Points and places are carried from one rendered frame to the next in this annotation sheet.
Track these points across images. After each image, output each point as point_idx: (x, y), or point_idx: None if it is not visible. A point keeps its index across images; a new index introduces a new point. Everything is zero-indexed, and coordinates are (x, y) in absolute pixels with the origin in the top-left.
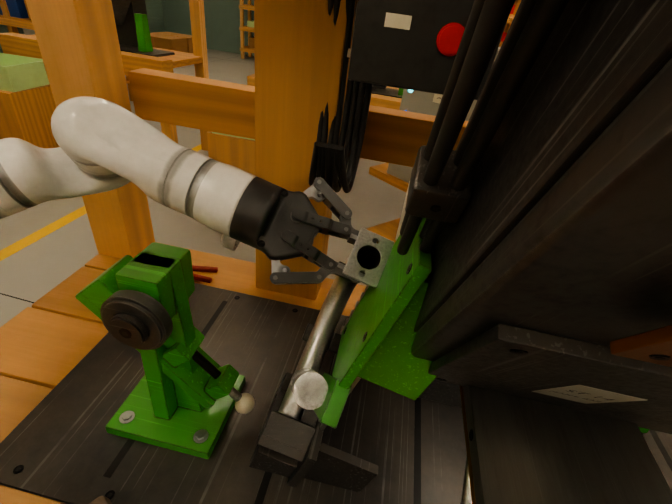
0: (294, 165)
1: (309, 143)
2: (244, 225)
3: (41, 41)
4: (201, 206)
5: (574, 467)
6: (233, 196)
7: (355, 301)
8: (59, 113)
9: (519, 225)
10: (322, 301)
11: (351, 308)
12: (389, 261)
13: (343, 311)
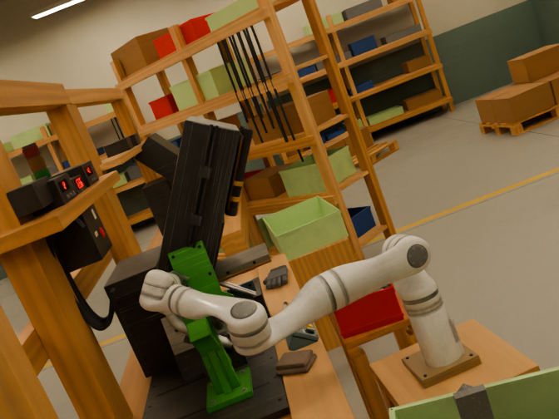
0: (86, 336)
1: (81, 319)
2: (180, 279)
3: (12, 364)
4: (177, 280)
5: (230, 262)
6: (173, 273)
7: (129, 404)
8: (162, 272)
9: (221, 199)
10: (133, 413)
11: (136, 401)
12: (182, 270)
13: (140, 402)
